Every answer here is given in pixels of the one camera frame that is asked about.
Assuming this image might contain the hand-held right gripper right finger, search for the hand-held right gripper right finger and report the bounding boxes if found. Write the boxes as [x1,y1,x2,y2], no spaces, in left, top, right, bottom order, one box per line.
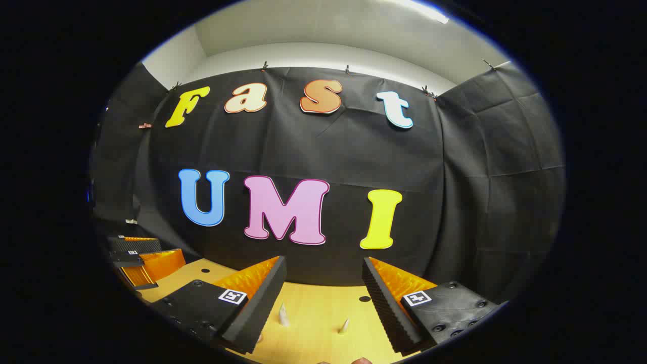
[361,257,509,354]

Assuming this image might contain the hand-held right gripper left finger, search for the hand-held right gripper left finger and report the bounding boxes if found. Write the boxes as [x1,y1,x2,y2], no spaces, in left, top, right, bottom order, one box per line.
[149,255,288,355]

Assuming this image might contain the black backdrop cloth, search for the black backdrop cloth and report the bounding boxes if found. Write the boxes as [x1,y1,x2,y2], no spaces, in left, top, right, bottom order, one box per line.
[90,61,566,304]

